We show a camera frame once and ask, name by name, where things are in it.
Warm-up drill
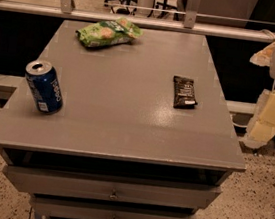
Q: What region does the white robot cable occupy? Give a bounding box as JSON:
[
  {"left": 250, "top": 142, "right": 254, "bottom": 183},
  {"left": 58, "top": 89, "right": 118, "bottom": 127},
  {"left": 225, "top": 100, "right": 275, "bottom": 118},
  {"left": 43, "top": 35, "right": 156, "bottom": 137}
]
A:
[{"left": 228, "top": 113, "right": 251, "bottom": 130}]

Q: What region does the green snack bag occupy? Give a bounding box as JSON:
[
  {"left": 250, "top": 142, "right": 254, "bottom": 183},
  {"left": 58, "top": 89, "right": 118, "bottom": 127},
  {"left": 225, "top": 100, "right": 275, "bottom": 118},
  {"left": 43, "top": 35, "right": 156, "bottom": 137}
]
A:
[{"left": 76, "top": 17, "right": 143, "bottom": 48}]

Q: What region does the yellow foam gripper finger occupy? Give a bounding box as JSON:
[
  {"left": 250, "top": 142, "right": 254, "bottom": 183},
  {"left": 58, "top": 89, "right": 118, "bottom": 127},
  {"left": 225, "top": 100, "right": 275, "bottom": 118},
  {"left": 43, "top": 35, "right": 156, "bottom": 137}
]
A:
[
  {"left": 250, "top": 42, "right": 275, "bottom": 67},
  {"left": 242, "top": 89, "right": 275, "bottom": 149}
]

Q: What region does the middle grey drawer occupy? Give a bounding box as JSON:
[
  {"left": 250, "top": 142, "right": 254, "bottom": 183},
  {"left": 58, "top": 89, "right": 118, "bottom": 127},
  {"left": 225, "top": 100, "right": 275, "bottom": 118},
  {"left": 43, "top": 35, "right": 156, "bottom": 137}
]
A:
[{"left": 30, "top": 197, "right": 196, "bottom": 219}]

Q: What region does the blue pepsi can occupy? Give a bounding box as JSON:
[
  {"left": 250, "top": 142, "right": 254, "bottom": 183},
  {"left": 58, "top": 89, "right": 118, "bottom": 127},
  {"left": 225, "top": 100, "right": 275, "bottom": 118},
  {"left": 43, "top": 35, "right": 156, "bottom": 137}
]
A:
[{"left": 25, "top": 59, "right": 63, "bottom": 114}]

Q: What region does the top grey drawer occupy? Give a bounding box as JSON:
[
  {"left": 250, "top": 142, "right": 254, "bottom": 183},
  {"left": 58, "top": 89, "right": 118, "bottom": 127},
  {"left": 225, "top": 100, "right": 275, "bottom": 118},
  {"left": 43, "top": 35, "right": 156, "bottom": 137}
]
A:
[{"left": 2, "top": 165, "right": 222, "bottom": 210}]

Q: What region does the metal railing frame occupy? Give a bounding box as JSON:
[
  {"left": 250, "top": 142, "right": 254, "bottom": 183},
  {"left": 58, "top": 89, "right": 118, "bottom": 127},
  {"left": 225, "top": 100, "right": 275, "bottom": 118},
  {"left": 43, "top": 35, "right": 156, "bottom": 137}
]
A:
[{"left": 0, "top": 0, "right": 275, "bottom": 42}]

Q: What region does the black rxbar chocolate bar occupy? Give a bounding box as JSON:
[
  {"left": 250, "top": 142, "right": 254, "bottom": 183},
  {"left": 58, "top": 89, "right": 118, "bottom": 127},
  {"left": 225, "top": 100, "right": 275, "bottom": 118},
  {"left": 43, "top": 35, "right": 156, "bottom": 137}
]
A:
[{"left": 173, "top": 76, "right": 198, "bottom": 109}]

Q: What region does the grey drawer cabinet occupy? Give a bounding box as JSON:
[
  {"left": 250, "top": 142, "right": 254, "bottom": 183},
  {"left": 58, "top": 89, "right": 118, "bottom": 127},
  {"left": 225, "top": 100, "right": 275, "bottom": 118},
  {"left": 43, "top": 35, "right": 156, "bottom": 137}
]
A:
[{"left": 0, "top": 21, "right": 244, "bottom": 216}]

